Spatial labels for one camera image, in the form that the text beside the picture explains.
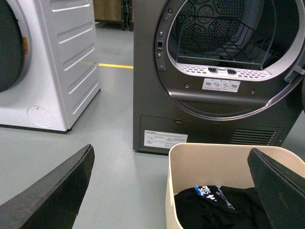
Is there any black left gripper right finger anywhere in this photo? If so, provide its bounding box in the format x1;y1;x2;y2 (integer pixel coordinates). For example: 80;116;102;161
247;148;305;229

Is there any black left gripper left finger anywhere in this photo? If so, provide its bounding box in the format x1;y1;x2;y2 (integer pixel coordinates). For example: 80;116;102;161
0;144;95;229

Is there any beige plastic laundry hamper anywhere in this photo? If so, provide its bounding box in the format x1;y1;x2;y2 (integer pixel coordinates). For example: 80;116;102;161
165;143;305;229

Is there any black printed t-shirt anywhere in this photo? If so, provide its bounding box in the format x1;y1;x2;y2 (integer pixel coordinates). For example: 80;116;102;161
174;186;272;229

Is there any dark grey tumble dryer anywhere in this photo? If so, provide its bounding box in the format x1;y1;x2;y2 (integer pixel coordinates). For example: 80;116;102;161
132;0;305;155

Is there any white washing machine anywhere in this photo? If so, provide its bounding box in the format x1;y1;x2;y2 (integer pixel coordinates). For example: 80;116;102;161
0;0;101;132

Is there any wooden cabinet in background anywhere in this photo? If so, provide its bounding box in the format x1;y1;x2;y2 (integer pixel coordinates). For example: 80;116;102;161
93;0;134;31

